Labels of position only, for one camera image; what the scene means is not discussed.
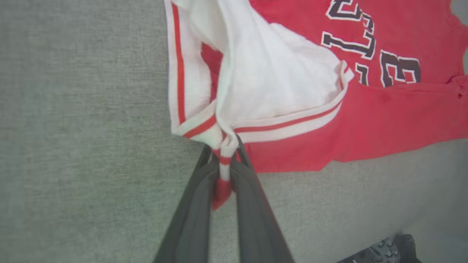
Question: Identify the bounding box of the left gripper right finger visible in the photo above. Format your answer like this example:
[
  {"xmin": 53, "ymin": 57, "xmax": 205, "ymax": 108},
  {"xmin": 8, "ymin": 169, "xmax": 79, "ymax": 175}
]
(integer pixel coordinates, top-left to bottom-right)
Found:
[{"xmin": 230, "ymin": 135, "xmax": 295, "ymax": 263}]

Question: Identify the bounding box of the grey fabric sofa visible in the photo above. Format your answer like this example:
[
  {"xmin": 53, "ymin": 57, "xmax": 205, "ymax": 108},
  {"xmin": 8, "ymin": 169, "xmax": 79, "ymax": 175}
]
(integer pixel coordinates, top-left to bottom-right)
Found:
[{"xmin": 0, "ymin": 0, "xmax": 468, "ymax": 263}]

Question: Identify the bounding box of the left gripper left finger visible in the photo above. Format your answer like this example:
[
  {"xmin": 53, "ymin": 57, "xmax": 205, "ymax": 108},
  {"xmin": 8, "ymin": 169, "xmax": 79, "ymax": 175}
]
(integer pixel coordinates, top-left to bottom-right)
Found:
[{"xmin": 153, "ymin": 145, "xmax": 220, "ymax": 263}]

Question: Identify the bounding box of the red and white basketball jersey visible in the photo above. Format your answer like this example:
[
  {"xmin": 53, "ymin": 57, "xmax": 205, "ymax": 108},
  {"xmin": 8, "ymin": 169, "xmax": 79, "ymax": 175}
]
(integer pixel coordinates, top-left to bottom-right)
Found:
[{"xmin": 163, "ymin": 0, "xmax": 468, "ymax": 211}]

